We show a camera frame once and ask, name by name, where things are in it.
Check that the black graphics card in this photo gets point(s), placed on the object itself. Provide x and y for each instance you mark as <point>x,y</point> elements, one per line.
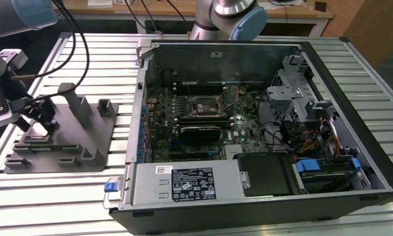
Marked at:
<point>199,135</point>

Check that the metal drive cage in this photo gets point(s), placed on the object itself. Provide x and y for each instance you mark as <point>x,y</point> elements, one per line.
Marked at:
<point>281,96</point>

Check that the blue case latch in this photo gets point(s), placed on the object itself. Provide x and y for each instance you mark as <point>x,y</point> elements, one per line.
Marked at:
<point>110,186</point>

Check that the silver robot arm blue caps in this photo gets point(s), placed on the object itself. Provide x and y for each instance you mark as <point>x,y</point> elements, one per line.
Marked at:
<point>0,22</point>

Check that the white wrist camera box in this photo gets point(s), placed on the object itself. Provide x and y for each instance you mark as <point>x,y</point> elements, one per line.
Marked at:
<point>2,120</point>

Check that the wooden cabinet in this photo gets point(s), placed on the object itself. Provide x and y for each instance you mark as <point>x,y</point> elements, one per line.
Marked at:
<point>373,24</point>

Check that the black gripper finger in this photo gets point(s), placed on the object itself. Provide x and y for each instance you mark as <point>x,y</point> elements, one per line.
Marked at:
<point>22,124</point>
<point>46,115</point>

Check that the wooden desk white frame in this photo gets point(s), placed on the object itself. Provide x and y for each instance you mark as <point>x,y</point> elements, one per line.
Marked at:
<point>101,10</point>

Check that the small white box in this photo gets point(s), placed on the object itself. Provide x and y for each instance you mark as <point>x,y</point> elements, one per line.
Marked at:
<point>121,2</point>

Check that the black power supply label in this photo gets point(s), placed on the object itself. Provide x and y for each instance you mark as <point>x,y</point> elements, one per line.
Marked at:
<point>193,184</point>

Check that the black RAM slot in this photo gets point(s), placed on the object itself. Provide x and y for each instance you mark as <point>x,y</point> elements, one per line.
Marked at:
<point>202,84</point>
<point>225,126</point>
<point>202,90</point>
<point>202,124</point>
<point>202,119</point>
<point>202,93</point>
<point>202,87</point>

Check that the CPU socket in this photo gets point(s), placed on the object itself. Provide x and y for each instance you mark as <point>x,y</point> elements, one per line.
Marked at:
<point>203,105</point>

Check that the grey power supply unit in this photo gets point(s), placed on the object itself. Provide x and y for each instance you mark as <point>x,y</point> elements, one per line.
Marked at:
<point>146,186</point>

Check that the blue disk carrier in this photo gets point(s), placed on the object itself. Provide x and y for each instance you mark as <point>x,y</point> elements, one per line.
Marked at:
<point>307,166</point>

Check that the white paper sheet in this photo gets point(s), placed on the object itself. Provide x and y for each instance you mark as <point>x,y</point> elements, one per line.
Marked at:
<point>100,3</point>

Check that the grey parts rack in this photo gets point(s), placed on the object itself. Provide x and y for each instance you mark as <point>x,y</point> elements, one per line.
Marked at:
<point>68,137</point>

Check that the green motherboard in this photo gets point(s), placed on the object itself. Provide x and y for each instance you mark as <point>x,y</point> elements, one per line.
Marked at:
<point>247,127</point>

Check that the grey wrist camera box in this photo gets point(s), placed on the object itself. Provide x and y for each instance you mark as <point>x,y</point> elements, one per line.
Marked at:
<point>17,60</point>

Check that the silver chipset heatsink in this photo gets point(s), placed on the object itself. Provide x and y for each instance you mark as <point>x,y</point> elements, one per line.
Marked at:
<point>233,151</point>

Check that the black drive bay cover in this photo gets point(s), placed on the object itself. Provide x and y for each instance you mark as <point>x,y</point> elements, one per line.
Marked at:
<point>267,172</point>

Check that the black PC case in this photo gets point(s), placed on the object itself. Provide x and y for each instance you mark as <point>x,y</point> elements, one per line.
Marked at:
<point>215,218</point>

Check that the white case wall sticker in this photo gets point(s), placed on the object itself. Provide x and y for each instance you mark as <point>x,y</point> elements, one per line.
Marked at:
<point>215,54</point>

